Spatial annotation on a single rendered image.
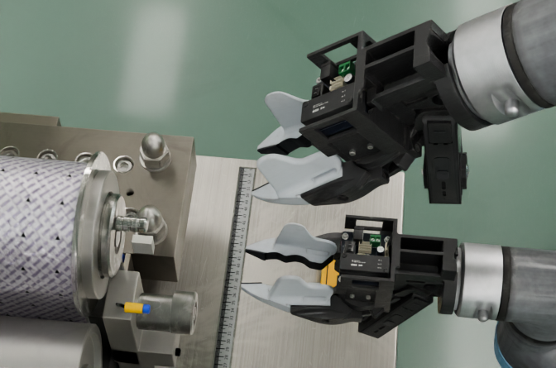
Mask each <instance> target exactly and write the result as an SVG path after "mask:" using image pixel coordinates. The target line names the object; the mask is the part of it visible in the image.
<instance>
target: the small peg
mask: <svg viewBox="0 0 556 368"><path fill-rule="evenodd" d="M114 227H115V230H116V232H121V231H124V232H134V233H137V232H139V233H144V234H145V233H146V232H147V229H148V219H147V218H146V217H141V218H139V217H128V216H125V217H123V216H118V215H117V217H116V219H115V223H114Z"/></svg>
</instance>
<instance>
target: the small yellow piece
mask: <svg viewBox="0 0 556 368"><path fill-rule="evenodd" d="M116 305H117V306H118V307H122V308H124V312H125V313H146V314H149V313H150V311H151V306H150V304H143V303H128V302H126V303H125V304H123V303H116Z"/></svg>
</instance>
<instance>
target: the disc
mask: <svg viewBox="0 0 556 368"><path fill-rule="evenodd" d="M100 170H110V171H111V167H110V164H109V161H108V158H107V156H106V155H105V154H104V153H103V152H102V151H97V152H95V153H94V154H93V155H92V156H91V158H90V160H89V162H88V164H87V166H86V169H85V171H84V176H83V178H82V182H81V185H80V189H79V196H78V200H77V205H76V210H75V216H74V229H73V237H72V250H71V284H72V293H73V299H74V306H75V308H76V310H77V312H78V313H79V315H80V316H81V317H88V316H89V315H90V314H91V313H92V312H93V311H94V309H95V307H96V305H97V303H98V299H89V298H87V297H86V295H85V293H84V287H83V282H82V273H81V249H82V236H83V228H84V216H85V211H86V206H87V202H88V198H89V192H90V189H91V186H92V183H93V180H94V177H95V175H96V174H97V173H98V172H99V171H100Z"/></svg>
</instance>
